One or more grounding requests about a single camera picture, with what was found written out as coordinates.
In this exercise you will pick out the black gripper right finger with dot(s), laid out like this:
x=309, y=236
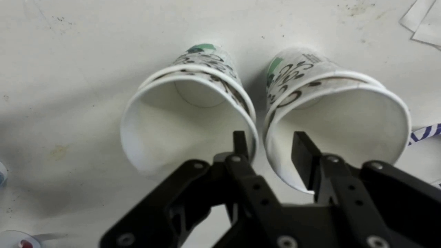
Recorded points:
x=375, y=206

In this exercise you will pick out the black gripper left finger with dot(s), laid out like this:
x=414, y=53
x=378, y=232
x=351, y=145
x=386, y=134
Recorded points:
x=170, y=212

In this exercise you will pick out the patterned paper cup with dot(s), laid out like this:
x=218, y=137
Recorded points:
x=217, y=66
x=182, y=113
x=345, y=113
x=290, y=70

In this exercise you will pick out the blue patterned small bowl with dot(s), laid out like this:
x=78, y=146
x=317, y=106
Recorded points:
x=425, y=132

